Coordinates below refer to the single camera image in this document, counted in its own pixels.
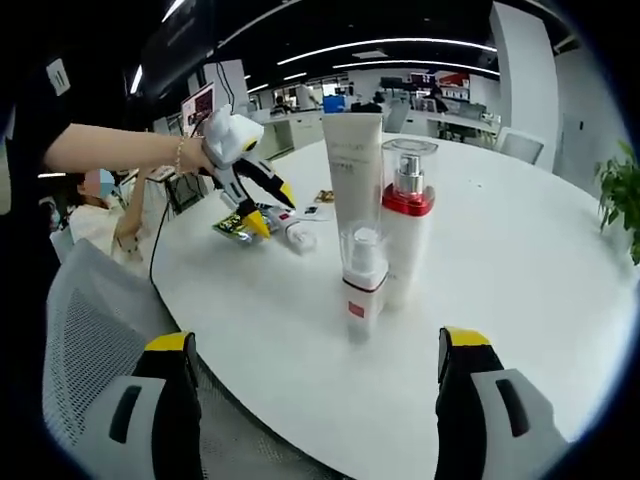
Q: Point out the person's black shirt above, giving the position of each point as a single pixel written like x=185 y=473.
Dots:
x=30 y=200

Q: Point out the green potted plant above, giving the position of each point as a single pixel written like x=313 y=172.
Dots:
x=620 y=195

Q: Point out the tall white skincare tube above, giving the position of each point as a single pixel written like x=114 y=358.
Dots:
x=352 y=170

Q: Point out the gold skincare sachet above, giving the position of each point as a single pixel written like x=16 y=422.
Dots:
x=325 y=196

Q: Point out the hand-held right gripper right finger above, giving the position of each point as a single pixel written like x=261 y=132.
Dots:
x=460 y=400

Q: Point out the white mesh office chair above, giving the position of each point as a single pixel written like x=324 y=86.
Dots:
x=90 y=325

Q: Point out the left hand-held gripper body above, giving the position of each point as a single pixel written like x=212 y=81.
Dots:
x=230 y=137

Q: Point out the grey office chair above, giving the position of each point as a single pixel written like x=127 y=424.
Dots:
x=396 y=117

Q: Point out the person's left hand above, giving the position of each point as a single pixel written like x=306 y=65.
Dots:
x=196 y=157

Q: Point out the computer monitor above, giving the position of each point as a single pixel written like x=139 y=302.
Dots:
x=200 y=107

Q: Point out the red collared white skincare bottle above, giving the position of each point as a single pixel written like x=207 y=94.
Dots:
x=410 y=240

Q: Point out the blue box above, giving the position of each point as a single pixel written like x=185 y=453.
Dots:
x=335 y=103

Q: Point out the green black skincare sachet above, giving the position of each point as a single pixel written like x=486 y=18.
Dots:
x=227 y=225

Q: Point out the large dark screen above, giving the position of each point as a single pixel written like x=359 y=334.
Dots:
x=175 y=45

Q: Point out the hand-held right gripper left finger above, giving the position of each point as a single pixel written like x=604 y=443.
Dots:
x=172 y=400

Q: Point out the white framed chair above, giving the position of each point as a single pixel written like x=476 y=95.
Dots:
x=522 y=145

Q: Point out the silver skincare sachet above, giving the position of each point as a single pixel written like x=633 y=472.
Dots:
x=317 y=211

